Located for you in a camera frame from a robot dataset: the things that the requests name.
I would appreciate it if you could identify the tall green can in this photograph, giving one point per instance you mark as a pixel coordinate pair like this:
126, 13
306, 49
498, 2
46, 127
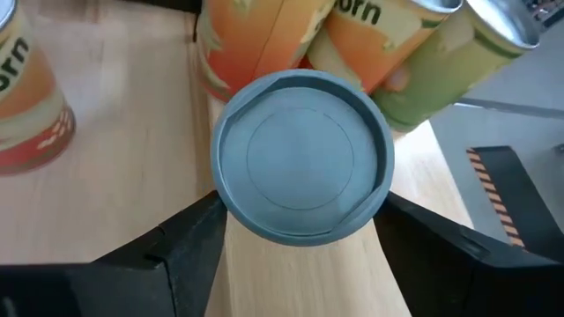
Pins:
445, 75

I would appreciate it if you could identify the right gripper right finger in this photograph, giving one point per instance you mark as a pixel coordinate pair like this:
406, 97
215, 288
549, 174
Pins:
462, 282

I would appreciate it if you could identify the tall orange corn can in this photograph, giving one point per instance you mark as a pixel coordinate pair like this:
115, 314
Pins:
374, 48
26, 110

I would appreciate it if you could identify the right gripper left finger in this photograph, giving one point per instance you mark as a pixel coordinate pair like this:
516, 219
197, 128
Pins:
110, 286

